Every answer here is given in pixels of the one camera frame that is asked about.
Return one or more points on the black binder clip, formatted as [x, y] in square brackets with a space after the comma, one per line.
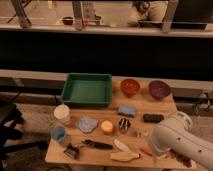
[71, 151]

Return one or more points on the dark red grape bunch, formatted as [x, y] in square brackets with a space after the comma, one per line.
[186, 161]

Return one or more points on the black brush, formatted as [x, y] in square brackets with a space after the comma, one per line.
[97, 145]

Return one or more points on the blue sponge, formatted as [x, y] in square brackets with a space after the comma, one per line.
[127, 111]

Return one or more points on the small metal utensil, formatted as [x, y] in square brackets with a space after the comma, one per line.
[140, 134]

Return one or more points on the green plastic tray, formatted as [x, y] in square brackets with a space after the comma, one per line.
[87, 90]

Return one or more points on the white lidded cup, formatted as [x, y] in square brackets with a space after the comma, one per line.
[62, 114]

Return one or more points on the black rectangular block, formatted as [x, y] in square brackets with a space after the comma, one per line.
[152, 118]

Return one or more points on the black office chair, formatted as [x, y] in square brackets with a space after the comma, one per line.
[10, 116]

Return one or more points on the grey blue cloth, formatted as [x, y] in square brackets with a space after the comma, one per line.
[86, 124]

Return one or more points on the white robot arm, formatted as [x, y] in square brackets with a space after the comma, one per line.
[174, 133]

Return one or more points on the purple bowl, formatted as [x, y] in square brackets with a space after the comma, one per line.
[159, 89]

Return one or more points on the blue plastic cup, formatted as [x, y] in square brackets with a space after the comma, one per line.
[58, 133]

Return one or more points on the dark red background bowl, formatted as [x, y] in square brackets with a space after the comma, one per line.
[67, 20]

